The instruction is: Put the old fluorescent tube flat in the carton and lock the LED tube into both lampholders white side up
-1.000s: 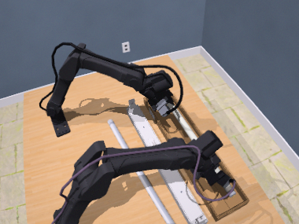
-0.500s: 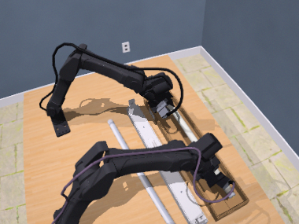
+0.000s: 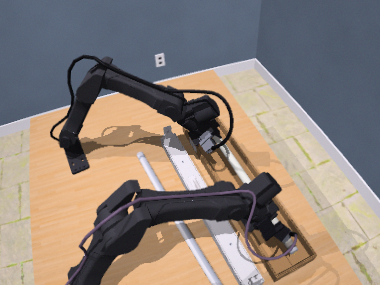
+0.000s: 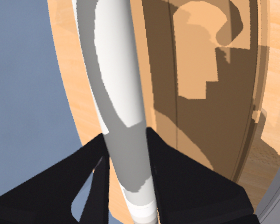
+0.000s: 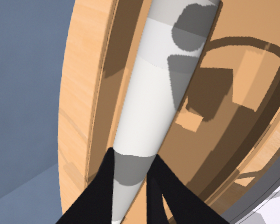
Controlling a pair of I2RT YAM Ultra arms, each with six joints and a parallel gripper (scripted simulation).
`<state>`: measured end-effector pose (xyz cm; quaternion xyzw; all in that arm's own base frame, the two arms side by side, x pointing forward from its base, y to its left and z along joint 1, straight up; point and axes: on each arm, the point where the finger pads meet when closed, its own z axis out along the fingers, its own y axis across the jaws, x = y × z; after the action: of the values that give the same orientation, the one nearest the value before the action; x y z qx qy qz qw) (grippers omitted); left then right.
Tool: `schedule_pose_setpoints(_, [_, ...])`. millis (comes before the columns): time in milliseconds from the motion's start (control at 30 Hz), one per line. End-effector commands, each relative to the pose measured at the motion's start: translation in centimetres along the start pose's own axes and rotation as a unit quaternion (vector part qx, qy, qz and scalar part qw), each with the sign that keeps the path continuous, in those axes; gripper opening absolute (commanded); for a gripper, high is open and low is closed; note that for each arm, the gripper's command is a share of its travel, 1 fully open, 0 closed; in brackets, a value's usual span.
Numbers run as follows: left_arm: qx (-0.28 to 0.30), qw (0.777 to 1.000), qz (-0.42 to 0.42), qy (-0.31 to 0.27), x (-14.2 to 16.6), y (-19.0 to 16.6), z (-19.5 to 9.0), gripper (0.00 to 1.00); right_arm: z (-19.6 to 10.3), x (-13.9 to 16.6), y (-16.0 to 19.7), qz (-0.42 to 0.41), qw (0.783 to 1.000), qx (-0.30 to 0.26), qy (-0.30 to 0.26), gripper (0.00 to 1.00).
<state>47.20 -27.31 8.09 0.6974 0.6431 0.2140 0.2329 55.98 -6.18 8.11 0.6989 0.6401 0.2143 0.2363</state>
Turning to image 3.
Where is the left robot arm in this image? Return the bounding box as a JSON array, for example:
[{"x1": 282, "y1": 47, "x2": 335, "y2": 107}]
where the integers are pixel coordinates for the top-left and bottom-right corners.
[{"x1": 59, "y1": 63, "x2": 220, "y2": 175}]

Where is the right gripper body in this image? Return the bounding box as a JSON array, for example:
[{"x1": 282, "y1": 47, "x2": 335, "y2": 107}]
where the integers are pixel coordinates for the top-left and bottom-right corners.
[{"x1": 248, "y1": 199, "x2": 291, "y2": 242}]

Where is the long brown cardboard carton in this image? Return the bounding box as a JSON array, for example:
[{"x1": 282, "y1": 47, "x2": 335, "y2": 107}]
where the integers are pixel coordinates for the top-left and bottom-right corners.
[{"x1": 182, "y1": 117, "x2": 317, "y2": 282}]

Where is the grey tube with white end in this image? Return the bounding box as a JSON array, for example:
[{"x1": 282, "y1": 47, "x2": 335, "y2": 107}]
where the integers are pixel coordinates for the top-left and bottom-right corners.
[{"x1": 137, "y1": 152, "x2": 223, "y2": 285}]

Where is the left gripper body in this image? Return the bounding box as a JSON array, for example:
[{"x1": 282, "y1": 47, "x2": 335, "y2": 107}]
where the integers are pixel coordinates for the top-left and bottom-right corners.
[{"x1": 188, "y1": 119, "x2": 220, "y2": 152}]

